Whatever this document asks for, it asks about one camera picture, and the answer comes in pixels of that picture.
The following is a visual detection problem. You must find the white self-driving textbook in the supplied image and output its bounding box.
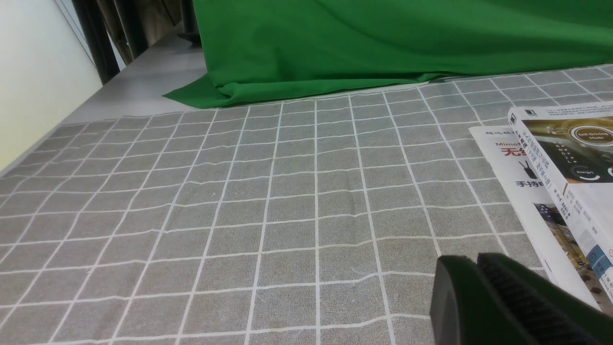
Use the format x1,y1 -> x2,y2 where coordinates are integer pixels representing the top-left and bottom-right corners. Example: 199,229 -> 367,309
508,101 -> 613,297

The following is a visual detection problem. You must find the green backdrop cloth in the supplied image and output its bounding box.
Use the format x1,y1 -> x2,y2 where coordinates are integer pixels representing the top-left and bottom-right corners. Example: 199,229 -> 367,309
166,0 -> 613,108

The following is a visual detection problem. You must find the white bottom magazine book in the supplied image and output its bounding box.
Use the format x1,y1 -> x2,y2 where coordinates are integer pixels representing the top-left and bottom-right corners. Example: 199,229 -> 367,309
469,126 -> 612,315

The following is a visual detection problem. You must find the black stand pole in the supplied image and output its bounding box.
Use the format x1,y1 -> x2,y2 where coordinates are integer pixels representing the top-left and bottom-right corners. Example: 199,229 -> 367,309
72,0 -> 120,85

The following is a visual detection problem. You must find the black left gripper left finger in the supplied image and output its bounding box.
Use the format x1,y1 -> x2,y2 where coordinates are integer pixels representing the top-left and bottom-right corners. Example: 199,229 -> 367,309
430,255 -> 525,345

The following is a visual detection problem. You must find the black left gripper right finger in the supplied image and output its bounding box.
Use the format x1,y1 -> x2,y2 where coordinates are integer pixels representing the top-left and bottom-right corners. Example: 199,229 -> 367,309
477,253 -> 613,345

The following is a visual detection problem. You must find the grey checked tablecloth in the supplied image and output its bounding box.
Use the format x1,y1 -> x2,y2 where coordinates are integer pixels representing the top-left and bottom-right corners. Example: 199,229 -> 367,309
0,65 -> 612,345

